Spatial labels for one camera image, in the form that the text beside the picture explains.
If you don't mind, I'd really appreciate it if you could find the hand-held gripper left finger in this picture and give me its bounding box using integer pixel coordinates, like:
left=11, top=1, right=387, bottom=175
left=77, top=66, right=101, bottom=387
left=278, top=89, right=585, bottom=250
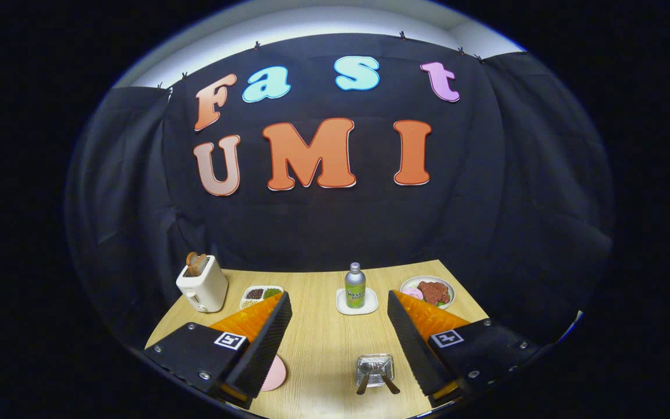
left=143, top=291, right=293, bottom=410

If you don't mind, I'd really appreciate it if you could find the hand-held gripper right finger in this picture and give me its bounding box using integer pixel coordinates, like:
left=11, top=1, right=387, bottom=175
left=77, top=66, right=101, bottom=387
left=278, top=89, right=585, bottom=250
left=386, top=290, right=545, bottom=408

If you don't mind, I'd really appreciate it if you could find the metal spoon with wooden handle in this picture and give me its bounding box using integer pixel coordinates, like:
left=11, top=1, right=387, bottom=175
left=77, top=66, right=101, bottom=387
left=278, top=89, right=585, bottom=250
left=377, top=364, right=401, bottom=395

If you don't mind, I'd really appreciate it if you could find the metal fork with wooden handle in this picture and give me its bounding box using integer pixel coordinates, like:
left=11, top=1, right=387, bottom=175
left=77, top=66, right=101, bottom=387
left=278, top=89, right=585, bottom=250
left=357, top=364, right=375, bottom=396

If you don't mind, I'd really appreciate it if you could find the pink plate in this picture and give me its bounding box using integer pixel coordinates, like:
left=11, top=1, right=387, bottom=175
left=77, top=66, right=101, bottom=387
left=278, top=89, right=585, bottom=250
left=261, top=355, right=287, bottom=392

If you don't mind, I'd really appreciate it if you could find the white divided dish with beans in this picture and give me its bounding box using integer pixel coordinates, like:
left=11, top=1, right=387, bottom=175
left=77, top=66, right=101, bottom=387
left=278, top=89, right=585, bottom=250
left=240, top=285, right=284, bottom=311

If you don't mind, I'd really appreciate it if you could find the red meat piece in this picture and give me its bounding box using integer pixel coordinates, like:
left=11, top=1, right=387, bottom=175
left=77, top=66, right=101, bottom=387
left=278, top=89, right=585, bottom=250
left=418, top=281, right=451, bottom=306

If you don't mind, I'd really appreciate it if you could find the white square coaster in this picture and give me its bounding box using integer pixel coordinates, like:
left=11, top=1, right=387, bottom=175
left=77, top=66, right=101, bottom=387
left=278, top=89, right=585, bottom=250
left=336, top=287, right=379, bottom=316

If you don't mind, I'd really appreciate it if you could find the white plate with food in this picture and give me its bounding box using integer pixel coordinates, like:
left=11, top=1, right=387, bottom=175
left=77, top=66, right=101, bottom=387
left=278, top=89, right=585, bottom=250
left=400, top=275, right=456, bottom=310

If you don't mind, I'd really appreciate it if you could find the green soda bottle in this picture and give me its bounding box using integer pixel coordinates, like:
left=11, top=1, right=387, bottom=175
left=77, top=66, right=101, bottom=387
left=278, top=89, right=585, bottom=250
left=344, top=262, right=367, bottom=310

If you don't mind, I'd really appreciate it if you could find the white toaster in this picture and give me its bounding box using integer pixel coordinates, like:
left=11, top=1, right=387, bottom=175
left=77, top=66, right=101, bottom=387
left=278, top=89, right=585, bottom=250
left=176, top=255, right=229, bottom=314

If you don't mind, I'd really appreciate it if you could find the clear wire cutlery holder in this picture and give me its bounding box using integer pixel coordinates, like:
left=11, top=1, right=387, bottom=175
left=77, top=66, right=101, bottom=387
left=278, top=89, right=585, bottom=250
left=356, top=354, right=395, bottom=389

